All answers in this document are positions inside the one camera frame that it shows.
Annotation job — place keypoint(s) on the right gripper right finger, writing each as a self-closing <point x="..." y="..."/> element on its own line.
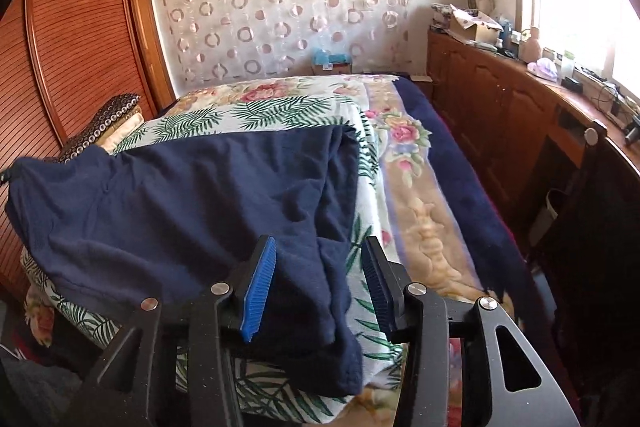
<point x="386" y="281"/>

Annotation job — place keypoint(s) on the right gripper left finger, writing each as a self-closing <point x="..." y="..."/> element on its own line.
<point x="253" y="286"/>

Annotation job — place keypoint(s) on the navy blue printed t-shirt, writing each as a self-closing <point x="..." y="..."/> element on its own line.
<point x="170" y="219"/>

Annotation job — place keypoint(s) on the floral leaf bed quilt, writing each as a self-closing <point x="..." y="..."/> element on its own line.
<point x="186" y="364"/>

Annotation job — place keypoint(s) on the navy blue blanket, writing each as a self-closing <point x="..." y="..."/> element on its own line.
<point x="496" y="259"/>

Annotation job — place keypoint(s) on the wooden sideboard cabinet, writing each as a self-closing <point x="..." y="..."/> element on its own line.
<point x="522" y="135"/>

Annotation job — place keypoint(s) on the brown patterned pillow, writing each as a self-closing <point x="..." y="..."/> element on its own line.
<point x="111" y="115"/>

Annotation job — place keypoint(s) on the blue item behind bed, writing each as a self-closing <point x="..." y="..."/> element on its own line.
<point x="324" y="62"/>

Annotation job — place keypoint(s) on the cardboard box on sideboard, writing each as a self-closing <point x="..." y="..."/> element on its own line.
<point x="473" y="26"/>

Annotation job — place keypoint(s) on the wooden louvered wardrobe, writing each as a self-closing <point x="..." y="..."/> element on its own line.
<point x="61" y="60"/>

